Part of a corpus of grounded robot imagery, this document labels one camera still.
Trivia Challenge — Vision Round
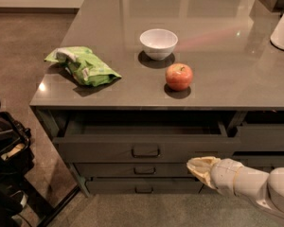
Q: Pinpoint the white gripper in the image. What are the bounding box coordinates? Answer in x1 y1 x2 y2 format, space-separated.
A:
186 156 243 196

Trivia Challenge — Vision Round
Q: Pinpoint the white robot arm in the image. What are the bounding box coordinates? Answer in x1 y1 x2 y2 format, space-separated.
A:
186 12 284 227

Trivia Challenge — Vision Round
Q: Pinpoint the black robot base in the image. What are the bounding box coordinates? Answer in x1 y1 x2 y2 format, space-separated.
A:
0 101 80 227

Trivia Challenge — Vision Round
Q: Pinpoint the grey bottom drawer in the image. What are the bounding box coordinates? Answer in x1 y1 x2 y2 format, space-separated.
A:
86 177 203 194

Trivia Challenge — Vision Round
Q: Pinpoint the grey right top drawer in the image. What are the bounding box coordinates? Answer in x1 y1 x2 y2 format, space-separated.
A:
237 124 284 151

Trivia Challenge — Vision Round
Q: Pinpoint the grey middle drawer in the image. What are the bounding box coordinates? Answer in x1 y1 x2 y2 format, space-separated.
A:
75 163 191 178

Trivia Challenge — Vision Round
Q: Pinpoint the red apple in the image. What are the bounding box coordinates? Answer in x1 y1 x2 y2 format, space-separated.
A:
166 63 193 91

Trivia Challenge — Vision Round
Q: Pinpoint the grey cabinet counter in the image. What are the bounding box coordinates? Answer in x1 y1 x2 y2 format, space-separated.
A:
30 0 284 195

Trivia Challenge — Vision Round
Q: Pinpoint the white bowl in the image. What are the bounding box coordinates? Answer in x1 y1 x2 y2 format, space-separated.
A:
140 28 178 61

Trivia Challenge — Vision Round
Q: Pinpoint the green chip bag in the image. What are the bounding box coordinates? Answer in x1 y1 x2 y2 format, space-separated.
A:
44 46 121 87

